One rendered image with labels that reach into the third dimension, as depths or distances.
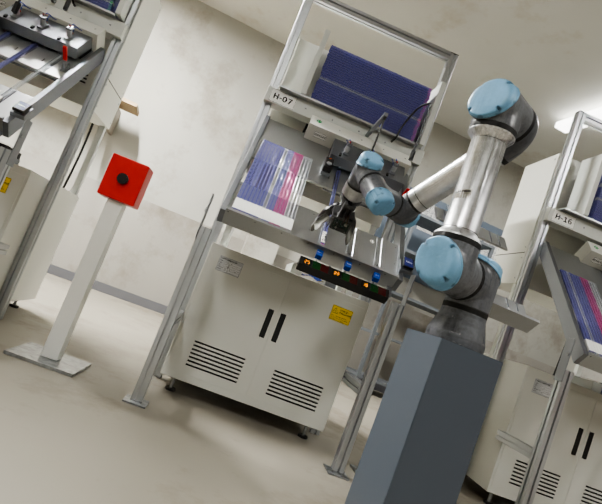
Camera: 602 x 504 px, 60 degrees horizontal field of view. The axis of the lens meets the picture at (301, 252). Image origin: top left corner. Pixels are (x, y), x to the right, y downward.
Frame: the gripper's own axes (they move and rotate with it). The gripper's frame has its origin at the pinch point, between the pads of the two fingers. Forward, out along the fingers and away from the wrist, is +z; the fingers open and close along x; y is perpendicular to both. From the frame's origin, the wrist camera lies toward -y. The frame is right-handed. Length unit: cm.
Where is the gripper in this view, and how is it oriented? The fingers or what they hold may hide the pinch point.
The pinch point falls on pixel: (329, 235)
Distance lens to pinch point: 178.6
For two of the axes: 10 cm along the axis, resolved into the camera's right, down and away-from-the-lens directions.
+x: 9.2, 3.7, 1.0
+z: -3.4, 6.7, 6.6
